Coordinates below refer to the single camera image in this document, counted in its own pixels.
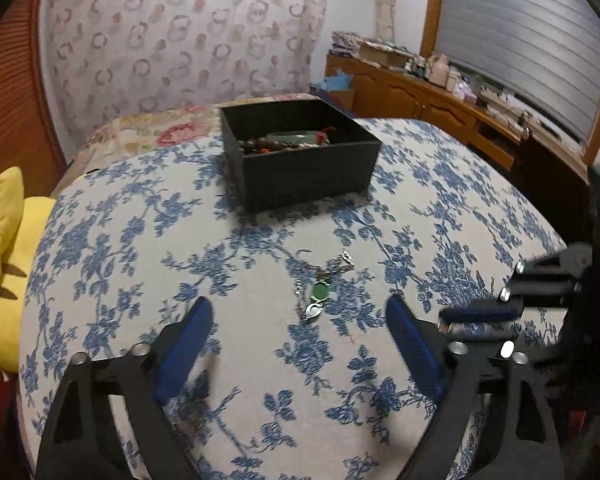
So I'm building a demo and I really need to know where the red string green pendant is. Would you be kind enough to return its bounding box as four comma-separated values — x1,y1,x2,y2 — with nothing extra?
315,127,336,146

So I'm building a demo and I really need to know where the silver chain green pendant necklace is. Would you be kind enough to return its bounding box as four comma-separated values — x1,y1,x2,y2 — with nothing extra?
294,248,356,323

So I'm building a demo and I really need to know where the brown louvered wardrobe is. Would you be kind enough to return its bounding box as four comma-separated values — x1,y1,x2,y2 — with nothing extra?
0,0,67,196

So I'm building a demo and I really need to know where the blue floral bed cover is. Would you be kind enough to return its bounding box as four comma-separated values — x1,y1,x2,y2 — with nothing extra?
19,119,562,479

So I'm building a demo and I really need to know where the yellow Pikachu plush toy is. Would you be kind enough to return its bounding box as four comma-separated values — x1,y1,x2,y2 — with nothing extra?
0,167,55,374

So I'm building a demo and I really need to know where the pink floral quilt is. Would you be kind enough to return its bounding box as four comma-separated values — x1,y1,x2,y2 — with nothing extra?
53,93,315,196

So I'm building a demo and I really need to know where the cardboard box on cabinet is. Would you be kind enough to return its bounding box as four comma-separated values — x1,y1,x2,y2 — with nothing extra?
358,44,412,68

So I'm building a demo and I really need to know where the grey window blind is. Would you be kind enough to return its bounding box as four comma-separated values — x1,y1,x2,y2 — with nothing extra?
436,0,600,141

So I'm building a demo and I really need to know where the pink tissue box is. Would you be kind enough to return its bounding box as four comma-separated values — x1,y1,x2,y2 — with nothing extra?
452,82,477,104

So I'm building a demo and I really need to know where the black jewelry box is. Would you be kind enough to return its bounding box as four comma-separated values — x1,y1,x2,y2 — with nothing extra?
220,99,381,212

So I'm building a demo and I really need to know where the wooden sideboard cabinet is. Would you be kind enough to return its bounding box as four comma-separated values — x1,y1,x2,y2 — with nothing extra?
325,54,588,184

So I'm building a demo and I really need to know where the sheer circle pattern curtain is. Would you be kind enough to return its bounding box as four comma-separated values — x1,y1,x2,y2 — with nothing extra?
40,0,327,154

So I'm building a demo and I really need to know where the pink thermos bottle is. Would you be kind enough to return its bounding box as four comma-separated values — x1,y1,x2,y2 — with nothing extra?
428,54,451,88

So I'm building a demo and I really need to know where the blue tissue paper bag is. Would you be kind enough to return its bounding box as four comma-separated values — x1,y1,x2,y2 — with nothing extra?
315,70,353,92

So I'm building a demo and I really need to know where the pale green jade bangle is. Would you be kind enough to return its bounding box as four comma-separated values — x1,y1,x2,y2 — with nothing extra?
265,130,319,148

